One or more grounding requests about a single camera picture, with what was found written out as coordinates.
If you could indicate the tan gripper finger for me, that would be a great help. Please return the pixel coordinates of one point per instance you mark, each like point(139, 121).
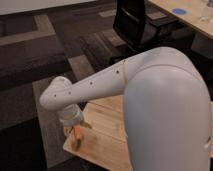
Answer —
point(85, 124)
point(67, 130)

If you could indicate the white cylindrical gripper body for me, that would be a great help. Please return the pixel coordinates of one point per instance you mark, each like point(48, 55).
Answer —
point(71, 115)

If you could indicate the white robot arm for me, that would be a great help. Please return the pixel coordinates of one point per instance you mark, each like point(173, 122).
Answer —
point(166, 103)

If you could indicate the black office chair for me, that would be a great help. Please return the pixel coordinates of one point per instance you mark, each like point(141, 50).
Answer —
point(141, 26)

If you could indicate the blue round disc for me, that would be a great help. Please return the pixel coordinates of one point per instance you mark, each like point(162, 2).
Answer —
point(179, 11)

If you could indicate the wooden background desk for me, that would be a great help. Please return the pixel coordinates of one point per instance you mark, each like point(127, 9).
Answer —
point(192, 17)

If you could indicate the clear glass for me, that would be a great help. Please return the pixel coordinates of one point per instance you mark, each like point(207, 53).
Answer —
point(207, 11)

